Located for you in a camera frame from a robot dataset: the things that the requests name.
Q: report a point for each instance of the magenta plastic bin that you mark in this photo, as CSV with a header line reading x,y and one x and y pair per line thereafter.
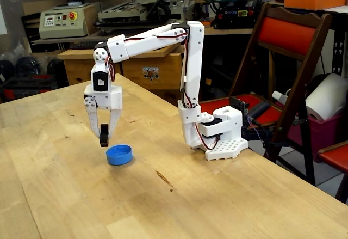
x,y
323,135

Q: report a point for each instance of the wooden folding chair red cushions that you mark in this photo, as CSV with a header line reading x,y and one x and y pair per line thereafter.
x,y
285,33

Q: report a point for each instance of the wooden cabinet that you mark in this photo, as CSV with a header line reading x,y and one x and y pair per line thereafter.
x,y
76,70

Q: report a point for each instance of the black table clamp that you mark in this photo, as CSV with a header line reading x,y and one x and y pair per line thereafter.
x,y
253,134

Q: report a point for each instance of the blue round shallow box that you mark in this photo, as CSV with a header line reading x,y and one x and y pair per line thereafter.
x,y
119,160

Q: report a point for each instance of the white robot arm with base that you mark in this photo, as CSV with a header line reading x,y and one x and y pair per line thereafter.
x,y
152,41

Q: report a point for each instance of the white panel with hooks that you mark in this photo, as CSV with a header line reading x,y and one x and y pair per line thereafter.
x,y
337,59

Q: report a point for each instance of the red seat wooden chair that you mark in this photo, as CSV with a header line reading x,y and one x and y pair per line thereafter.
x,y
335,156

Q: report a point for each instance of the red black crate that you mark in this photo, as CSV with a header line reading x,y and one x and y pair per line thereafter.
x,y
27,86

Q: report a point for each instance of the skate logo sticker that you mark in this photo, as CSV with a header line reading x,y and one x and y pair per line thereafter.
x,y
150,73

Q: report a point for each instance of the black cylinder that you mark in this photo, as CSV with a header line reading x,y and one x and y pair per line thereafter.
x,y
259,109

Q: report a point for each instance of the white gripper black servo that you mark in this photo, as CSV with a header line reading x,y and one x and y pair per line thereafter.
x,y
110,99

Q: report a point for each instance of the white paper towel roll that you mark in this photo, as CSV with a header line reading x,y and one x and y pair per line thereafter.
x,y
326,97

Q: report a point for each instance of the wooden workbench plank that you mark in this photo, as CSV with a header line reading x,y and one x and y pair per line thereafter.
x,y
239,31

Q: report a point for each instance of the black scroll saw machine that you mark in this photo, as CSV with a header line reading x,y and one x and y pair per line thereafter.
x,y
233,13

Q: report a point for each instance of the black wooden bird toy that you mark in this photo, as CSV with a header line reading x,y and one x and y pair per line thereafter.
x,y
104,138

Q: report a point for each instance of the black controller board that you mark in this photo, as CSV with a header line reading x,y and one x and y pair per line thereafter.
x,y
239,104

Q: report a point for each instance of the orange small book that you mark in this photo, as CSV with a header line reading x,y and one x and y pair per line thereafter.
x,y
209,20

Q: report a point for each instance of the beige control box red button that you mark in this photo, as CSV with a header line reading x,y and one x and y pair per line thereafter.
x,y
54,30

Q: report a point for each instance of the black filament spool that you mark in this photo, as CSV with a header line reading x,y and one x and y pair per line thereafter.
x,y
54,66
6,68
27,66

